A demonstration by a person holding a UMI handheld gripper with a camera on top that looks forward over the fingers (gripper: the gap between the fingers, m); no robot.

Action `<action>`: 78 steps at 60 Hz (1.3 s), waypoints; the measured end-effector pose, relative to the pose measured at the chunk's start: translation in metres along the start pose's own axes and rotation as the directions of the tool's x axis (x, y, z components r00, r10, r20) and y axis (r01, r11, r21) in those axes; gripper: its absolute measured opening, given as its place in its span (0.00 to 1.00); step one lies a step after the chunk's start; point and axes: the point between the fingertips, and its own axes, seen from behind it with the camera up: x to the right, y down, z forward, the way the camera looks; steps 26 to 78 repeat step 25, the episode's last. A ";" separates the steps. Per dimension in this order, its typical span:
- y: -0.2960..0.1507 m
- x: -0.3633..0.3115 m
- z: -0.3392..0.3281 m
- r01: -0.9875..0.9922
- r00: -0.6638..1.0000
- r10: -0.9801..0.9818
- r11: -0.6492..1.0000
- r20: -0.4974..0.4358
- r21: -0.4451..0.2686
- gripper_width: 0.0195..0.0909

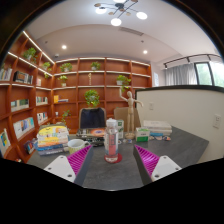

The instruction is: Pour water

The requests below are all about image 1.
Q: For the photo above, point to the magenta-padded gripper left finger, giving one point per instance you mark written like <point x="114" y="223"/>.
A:
<point x="61" y="166"/>

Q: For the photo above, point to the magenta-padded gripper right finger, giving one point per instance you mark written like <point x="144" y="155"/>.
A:
<point x="163" y="166"/>

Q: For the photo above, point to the clear plastic water bottle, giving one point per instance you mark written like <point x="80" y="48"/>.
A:
<point x="111" y="140"/>

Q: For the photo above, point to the yellow striped white mug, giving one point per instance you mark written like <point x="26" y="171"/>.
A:
<point x="76" y="146"/>

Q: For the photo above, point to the colourful stack of books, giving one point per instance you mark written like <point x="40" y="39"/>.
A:
<point x="52" y="138"/>

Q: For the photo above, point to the small green white box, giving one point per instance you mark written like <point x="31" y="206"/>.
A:
<point x="142" y="134"/>

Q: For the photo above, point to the stack of white books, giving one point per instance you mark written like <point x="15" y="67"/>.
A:
<point x="157" y="126"/>

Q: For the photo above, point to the book stack with orange disc cover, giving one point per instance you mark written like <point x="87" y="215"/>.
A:
<point x="95" y="133"/>

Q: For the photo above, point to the tall green white carton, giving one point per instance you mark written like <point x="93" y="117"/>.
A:
<point x="121" y="128"/>

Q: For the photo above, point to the dark blue office chair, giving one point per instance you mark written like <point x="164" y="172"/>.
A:
<point x="92" y="117"/>

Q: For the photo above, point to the wooden artist mannequin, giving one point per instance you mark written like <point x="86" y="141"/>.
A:
<point x="130" y="110"/>

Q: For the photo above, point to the brown chair back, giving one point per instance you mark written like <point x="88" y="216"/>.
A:
<point x="120" y="115"/>

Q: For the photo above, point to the orange wooden shelf unit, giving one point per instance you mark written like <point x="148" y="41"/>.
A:
<point x="33" y="90"/>

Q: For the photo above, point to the grey curtain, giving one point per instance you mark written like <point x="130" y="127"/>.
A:
<point x="181" y="75"/>

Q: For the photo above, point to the window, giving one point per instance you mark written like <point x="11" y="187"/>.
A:
<point x="208" y="74"/>

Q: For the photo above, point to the round ceiling downlight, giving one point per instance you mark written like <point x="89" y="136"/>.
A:
<point x="145" y="52"/>
<point x="64" y="47"/>

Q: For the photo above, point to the ceiling air vent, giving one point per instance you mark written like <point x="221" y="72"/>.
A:
<point x="131" y="31"/>

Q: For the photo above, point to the branched ceiling lamp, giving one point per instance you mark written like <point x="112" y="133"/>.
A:
<point x="116" y="21"/>

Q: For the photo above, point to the white wall switch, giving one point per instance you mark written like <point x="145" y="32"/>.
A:
<point x="151" y="105"/>

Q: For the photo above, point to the white wall socket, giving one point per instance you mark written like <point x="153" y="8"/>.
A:
<point x="217" y="121"/>

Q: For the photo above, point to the black track light rail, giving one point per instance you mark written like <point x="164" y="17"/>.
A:
<point x="190" y="57"/>

